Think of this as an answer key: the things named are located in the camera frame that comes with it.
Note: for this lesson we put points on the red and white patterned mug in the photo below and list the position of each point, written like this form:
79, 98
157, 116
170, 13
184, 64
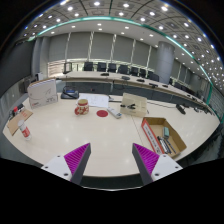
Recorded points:
81, 107

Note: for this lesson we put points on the row of black office chairs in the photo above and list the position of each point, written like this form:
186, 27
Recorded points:
133, 70

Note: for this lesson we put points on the open brown cardboard box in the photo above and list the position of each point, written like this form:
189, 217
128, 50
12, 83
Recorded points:
163, 135

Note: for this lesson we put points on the recessed ceiling lights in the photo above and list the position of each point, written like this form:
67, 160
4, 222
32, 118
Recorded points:
133, 20

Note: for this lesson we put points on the long curved conference desk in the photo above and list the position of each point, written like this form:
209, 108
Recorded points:
133, 85

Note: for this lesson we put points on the white drink bottle red label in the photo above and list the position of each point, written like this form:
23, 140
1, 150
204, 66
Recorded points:
24, 130

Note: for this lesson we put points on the flat brown cardboard piece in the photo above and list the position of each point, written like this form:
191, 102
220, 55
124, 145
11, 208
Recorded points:
19, 121

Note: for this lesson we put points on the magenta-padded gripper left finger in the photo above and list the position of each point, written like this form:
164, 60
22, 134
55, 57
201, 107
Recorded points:
76, 160

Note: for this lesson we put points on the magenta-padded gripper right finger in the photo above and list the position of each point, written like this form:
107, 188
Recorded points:
148, 160

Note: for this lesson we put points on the white remote control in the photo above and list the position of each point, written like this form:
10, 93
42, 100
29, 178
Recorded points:
114, 112

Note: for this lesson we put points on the black desk device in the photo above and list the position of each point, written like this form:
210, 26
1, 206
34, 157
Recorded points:
69, 92

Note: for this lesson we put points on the flat round red coaster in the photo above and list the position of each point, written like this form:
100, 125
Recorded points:
102, 113

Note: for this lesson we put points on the beige box with black clip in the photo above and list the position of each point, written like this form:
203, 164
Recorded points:
134, 104

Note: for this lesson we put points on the black tabletop microphone unit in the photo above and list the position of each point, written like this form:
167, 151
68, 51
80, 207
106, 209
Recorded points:
180, 108

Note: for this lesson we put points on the white cardboard box red print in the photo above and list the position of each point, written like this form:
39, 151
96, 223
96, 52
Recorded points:
42, 93

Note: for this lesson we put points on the white paper sheet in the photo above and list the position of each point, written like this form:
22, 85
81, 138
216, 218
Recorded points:
95, 99

